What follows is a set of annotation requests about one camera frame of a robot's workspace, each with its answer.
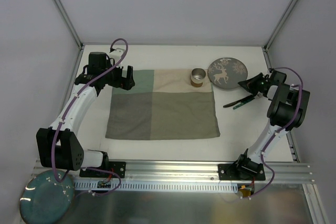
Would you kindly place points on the teal round stool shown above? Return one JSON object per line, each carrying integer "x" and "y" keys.
{"x": 44, "y": 199}

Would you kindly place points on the black table knife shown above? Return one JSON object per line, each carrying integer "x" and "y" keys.
{"x": 238, "y": 101}

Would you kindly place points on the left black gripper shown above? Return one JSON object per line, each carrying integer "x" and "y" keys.
{"x": 124, "y": 77}

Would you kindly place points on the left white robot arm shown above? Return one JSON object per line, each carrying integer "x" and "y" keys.
{"x": 58, "y": 145}

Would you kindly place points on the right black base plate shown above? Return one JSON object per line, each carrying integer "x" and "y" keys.
{"x": 225, "y": 172}

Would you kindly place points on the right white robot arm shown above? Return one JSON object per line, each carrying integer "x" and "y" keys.
{"x": 287, "y": 110}

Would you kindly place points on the white slotted cable duct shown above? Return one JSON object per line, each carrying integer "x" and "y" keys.
{"x": 212, "y": 187}

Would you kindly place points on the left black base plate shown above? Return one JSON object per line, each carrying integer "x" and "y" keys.
{"x": 117, "y": 167}

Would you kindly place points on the green handled fork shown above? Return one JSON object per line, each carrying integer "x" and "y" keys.
{"x": 242, "y": 103}

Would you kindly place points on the grey reindeer plate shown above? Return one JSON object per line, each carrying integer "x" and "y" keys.
{"x": 225, "y": 73}

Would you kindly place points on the aluminium mounting rail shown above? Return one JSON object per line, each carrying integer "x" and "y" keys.
{"x": 191, "y": 171}

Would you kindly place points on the green beige cloth placemat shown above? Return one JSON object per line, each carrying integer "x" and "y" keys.
{"x": 163, "y": 105}

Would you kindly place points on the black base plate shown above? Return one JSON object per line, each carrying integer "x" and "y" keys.
{"x": 225, "y": 172}
{"x": 117, "y": 167}

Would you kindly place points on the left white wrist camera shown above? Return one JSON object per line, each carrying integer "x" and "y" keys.
{"x": 115, "y": 55}

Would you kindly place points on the metal cup with cork base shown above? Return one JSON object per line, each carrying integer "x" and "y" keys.
{"x": 197, "y": 77}

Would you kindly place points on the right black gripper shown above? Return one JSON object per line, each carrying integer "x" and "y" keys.
{"x": 261, "y": 82}

